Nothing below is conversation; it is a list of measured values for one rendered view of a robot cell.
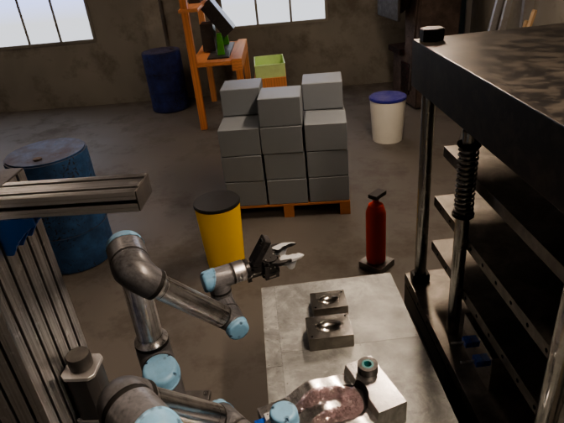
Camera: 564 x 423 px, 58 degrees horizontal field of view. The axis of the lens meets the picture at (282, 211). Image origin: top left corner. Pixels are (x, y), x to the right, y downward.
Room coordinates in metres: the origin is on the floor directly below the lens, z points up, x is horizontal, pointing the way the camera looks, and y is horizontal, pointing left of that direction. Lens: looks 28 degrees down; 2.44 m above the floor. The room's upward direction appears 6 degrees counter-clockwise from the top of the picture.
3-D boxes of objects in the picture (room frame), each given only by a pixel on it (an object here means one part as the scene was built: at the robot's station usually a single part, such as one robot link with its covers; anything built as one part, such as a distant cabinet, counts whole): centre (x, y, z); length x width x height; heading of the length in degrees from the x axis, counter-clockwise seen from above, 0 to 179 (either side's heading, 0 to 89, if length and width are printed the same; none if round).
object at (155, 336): (1.34, 0.49, 1.41); 0.15 x 0.12 x 0.55; 21
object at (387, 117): (6.21, -1.46, 0.28); 0.48 x 0.47 x 0.57; 175
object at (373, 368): (1.45, -0.27, 0.93); 0.08 x 0.08 x 0.04
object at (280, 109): (4.78, -0.11, 0.60); 1.20 x 0.80 x 1.20; 85
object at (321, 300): (1.98, -0.18, 0.83); 0.17 x 0.13 x 0.06; 92
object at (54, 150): (4.08, 1.92, 0.52); 0.68 x 0.68 x 1.05
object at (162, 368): (1.22, 0.44, 1.20); 0.13 x 0.12 x 0.14; 21
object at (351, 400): (1.32, -0.10, 0.90); 0.26 x 0.18 x 0.08; 109
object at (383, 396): (1.33, -0.11, 0.85); 0.50 x 0.26 x 0.11; 109
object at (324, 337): (1.78, -0.16, 0.83); 0.20 x 0.15 x 0.07; 92
